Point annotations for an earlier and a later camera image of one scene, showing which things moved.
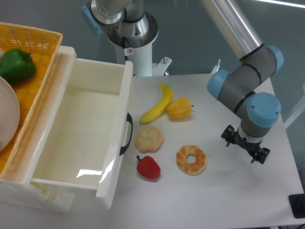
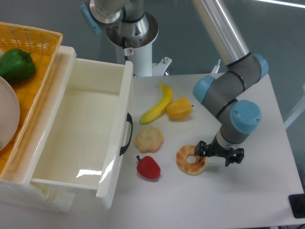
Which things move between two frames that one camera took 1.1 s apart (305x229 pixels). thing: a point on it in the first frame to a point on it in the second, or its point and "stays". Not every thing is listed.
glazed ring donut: [195, 168] stays
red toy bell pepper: [148, 168] stays
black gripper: [230, 137] to [202, 149]
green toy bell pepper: [15, 66] stays
